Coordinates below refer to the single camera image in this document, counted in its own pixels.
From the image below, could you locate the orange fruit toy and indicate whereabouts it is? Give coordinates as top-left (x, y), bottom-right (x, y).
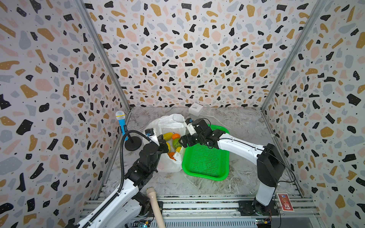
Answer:
top-left (168, 152), bottom-right (176, 160)

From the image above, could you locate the yellow banana toy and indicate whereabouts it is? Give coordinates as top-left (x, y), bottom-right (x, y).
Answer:
top-left (163, 132), bottom-right (173, 141)

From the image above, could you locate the green round fruit toy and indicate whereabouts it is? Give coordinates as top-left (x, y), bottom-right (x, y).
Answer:
top-left (173, 138), bottom-right (182, 149)

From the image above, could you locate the white plastic bag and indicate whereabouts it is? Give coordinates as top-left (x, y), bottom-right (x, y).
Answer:
top-left (146, 114), bottom-right (186, 173)

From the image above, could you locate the yellow lemon toy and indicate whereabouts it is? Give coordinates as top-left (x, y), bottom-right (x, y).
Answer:
top-left (166, 142), bottom-right (171, 153)

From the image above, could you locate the small orange tangerine toy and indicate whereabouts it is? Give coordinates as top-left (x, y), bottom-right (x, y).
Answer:
top-left (172, 134), bottom-right (181, 140)

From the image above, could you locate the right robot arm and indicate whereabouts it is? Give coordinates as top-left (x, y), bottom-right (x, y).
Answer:
top-left (179, 118), bottom-right (286, 215)

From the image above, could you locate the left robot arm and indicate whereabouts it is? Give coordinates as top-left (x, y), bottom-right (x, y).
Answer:
top-left (66, 139), bottom-right (169, 228)

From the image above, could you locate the green plastic basket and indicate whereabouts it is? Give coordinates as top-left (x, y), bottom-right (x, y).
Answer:
top-left (182, 124), bottom-right (230, 181)

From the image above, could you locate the white small box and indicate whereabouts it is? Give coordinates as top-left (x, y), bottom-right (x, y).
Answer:
top-left (188, 103), bottom-right (203, 116)

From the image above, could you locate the blue toy microphone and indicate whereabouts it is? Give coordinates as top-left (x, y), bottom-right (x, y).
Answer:
top-left (116, 111), bottom-right (126, 135)

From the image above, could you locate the red card tag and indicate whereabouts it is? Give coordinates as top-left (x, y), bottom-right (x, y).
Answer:
top-left (277, 193), bottom-right (294, 212)

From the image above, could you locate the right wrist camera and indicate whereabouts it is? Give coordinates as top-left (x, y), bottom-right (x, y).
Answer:
top-left (184, 118), bottom-right (196, 135)

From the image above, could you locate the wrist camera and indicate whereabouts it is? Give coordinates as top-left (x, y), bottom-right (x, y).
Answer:
top-left (145, 128), bottom-right (159, 145)
top-left (184, 118), bottom-right (196, 135)

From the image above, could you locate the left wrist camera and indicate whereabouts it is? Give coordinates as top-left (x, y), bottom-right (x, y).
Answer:
top-left (145, 128), bottom-right (159, 145)

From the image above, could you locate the beige wooden handle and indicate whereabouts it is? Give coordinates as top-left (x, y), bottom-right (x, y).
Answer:
top-left (146, 188), bottom-right (166, 228)

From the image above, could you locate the black corrugated cable conduit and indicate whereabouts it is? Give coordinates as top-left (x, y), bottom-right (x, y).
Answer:
top-left (82, 130), bottom-right (150, 228)

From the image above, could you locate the metal base rail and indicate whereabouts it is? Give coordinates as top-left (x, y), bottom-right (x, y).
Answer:
top-left (79, 194), bottom-right (323, 228)

